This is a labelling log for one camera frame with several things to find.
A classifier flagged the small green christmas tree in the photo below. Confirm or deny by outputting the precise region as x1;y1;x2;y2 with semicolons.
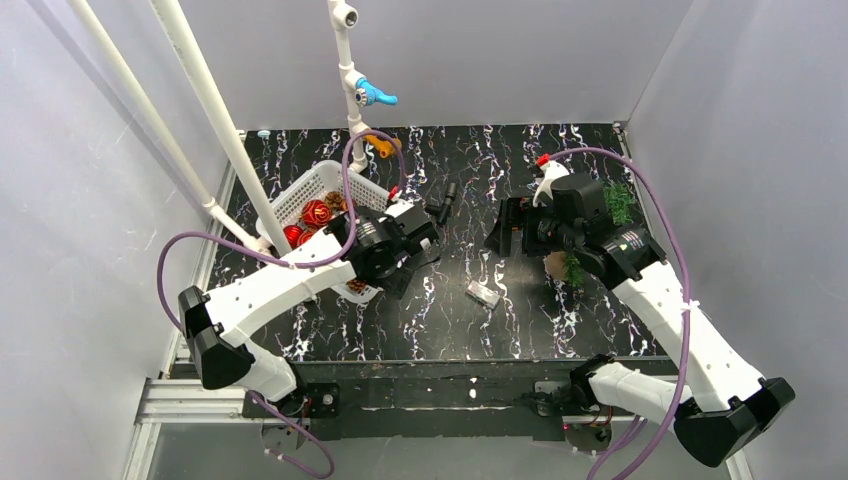
544;182;636;289

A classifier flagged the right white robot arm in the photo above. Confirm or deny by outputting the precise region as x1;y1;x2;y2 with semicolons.
486;174;795;467

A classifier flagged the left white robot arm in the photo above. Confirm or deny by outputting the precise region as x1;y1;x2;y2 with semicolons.
178;201;439;401

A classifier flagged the black cylindrical marker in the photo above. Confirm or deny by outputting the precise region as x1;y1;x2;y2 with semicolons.
435;182;458;226

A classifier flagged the orange pipe valve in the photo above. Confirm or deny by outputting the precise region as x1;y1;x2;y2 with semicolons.
365;135;402;159

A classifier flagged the red patterned ornament ball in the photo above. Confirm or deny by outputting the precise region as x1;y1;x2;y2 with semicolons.
300;199;334;229

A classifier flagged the red shiny ornament ball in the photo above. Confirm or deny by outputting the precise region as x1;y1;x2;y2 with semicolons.
283;224;304;248

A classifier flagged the blue pipe valve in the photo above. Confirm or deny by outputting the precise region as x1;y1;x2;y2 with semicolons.
354;77;398;107

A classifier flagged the white pvc pipe stand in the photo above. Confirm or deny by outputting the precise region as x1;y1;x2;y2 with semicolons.
327;0;368;136

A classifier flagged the thick white diagonal pole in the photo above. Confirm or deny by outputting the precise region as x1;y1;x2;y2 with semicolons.
150;0;291;254

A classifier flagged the thin white diagonal pole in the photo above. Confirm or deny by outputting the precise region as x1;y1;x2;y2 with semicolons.
69;0;271;254

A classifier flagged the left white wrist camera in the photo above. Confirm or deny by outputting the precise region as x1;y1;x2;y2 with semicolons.
385;186;415;217

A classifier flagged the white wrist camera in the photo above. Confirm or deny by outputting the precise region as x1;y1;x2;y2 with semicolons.
532;154;571;207
385;186;415;217

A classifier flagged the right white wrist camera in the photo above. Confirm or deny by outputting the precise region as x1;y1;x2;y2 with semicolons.
532;154;571;207

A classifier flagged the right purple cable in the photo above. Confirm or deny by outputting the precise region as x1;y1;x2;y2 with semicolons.
548;146;692;480

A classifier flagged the aluminium frame rail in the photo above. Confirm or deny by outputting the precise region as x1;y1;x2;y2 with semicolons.
122;158;266;480

